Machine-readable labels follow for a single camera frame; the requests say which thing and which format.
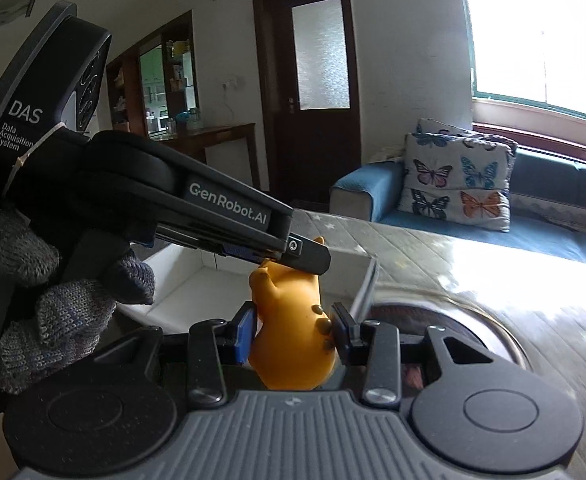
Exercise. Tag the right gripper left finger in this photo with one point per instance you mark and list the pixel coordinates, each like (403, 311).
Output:
(212, 345)

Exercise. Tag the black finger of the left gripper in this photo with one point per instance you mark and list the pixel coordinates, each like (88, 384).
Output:
(305, 254)

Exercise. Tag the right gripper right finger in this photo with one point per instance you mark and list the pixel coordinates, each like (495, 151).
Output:
(370, 351)

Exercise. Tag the orange toy animal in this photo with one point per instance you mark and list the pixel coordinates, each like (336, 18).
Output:
(294, 348)

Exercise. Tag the grey knit gloved hand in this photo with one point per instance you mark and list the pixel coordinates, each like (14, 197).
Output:
(46, 327)

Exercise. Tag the round glass stove plate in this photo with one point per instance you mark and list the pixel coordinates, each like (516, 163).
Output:
(448, 351)

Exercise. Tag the blue sofa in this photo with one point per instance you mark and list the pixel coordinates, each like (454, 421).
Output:
(542, 210)

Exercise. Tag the dark wooden console table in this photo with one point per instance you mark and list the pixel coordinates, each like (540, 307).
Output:
(194, 142)

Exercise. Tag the dark wooden shelf cabinet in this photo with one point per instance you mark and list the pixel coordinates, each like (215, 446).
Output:
(152, 86)

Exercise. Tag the dark wooden door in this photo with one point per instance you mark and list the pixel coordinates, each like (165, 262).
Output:
(309, 96)

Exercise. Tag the butterfly print pillow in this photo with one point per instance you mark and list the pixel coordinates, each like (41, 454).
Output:
(457, 175)

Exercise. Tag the grey quilted table cover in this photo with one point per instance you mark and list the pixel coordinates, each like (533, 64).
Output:
(536, 303)

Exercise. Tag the window with green frame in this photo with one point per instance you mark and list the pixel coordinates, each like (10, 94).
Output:
(529, 52)

